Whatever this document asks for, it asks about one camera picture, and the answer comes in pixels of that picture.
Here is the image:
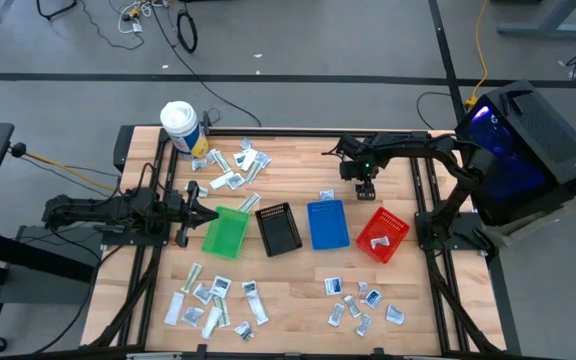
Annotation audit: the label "long black cable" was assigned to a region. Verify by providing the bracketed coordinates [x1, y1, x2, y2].
[150, 0, 263, 128]

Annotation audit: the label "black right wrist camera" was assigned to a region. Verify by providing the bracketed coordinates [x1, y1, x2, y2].
[339, 159, 358, 182]

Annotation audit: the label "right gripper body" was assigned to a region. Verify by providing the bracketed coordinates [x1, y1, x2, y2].
[353, 158, 380, 185]

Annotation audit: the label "blue plastic basket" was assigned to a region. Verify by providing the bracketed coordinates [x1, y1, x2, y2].
[306, 199, 351, 251]

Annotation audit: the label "thin black cable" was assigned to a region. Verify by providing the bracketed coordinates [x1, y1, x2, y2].
[76, 0, 146, 51]

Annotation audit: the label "red plastic basket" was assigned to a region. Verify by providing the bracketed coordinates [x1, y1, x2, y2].
[355, 206, 412, 265]

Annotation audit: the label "yellow extension cable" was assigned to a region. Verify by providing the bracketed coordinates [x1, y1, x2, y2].
[465, 0, 490, 109]

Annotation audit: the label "grey desk leg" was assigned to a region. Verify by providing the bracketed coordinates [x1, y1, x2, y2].
[490, 0, 576, 40]

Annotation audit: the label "white wipes canister blue label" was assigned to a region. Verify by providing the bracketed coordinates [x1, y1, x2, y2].
[159, 100, 210, 160]

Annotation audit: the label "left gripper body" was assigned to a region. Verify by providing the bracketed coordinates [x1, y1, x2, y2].
[167, 180, 201, 249]

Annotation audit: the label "long white packet dark end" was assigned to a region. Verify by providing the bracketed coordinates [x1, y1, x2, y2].
[240, 279, 271, 327]

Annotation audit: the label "black control box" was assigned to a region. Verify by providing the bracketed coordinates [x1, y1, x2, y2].
[113, 124, 136, 174]

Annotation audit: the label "white power cords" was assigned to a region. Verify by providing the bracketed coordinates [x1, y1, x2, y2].
[116, 0, 169, 35]

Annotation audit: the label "coiled black cable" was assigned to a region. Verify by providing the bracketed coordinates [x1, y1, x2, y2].
[176, 8, 200, 54]

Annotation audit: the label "black aluminium table frame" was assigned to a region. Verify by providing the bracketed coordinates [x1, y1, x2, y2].
[82, 124, 507, 360]

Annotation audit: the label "black cable loop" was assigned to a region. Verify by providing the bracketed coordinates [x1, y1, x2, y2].
[415, 90, 453, 131]

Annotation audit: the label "black computer tower blue light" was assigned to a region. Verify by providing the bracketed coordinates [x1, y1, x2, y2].
[453, 79, 576, 227]

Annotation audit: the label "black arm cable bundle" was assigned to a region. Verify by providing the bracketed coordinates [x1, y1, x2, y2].
[87, 244, 164, 351]
[425, 249, 502, 357]

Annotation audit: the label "black stand base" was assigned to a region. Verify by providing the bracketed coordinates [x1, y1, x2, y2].
[35, 0, 79, 21]

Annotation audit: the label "green plastic basket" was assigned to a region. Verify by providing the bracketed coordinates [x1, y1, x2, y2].
[201, 205, 251, 260]

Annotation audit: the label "crumpled silver dark packet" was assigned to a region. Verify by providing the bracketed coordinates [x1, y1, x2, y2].
[233, 320, 255, 343]

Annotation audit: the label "black plastic basket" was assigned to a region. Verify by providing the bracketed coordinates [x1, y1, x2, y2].
[254, 201, 304, 258]

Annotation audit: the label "yellow cable with black knob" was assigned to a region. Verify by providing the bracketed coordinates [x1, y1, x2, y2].
[10, 142, 118, 193]

